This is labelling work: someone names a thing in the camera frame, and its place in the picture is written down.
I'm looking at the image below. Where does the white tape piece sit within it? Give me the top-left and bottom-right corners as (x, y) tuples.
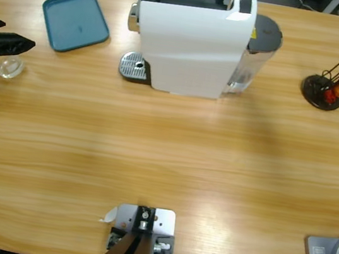
(97, 204), (119, 225)

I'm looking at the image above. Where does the dark camera post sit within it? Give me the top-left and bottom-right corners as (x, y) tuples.
(93, 199), (158, 254)

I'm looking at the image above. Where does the white mounting block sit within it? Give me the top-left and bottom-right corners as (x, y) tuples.
(109, 201), (181, 254)

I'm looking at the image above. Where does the clear drinking glass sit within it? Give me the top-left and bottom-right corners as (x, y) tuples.
(0, 53), (27, 82)

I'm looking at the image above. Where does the white furniture leg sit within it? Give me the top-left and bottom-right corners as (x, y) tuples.
(321, 0), (339, 16)

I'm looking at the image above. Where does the white capsule coffee machine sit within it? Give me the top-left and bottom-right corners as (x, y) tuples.
(117, 0), (260, 106)

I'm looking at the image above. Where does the red coffee capsule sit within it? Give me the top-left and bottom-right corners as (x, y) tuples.
(323, 88), (338, 103)

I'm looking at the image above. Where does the clear water tank black lid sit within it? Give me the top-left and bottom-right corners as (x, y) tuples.
(222, 10), (287, 102)

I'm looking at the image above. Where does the teal plastic tray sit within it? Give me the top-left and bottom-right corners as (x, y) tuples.
(36, 0), (116, 60)

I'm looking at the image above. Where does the metal grate drip tray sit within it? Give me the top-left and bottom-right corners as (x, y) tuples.
(117, 50), (156, 86)

